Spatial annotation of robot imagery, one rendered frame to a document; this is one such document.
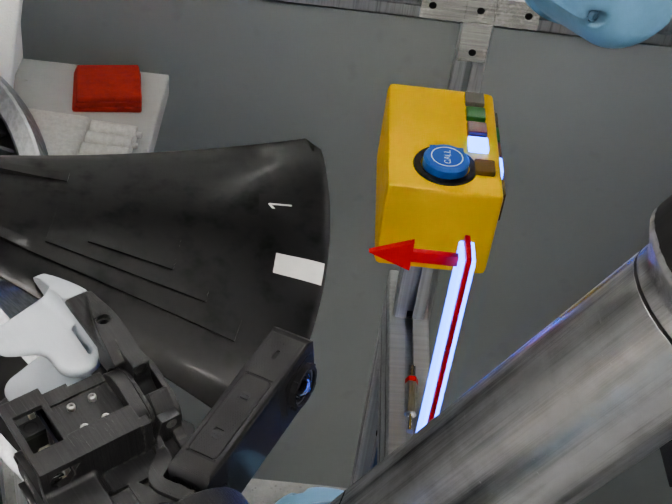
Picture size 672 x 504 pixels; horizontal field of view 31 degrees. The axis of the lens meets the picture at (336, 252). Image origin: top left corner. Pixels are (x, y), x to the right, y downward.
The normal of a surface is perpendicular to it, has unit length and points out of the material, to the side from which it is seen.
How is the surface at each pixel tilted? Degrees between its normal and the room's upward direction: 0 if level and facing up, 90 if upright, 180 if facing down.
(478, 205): 90
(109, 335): 8
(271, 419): 86
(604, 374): 72
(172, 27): 90
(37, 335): 6
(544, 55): 90
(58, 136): 0
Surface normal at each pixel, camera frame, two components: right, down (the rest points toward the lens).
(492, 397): -0.81, -0.41
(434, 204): -0.04, 0.65
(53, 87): 0.11, -0.75
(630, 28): 0.57, 0.57
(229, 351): 0.28, -0.48
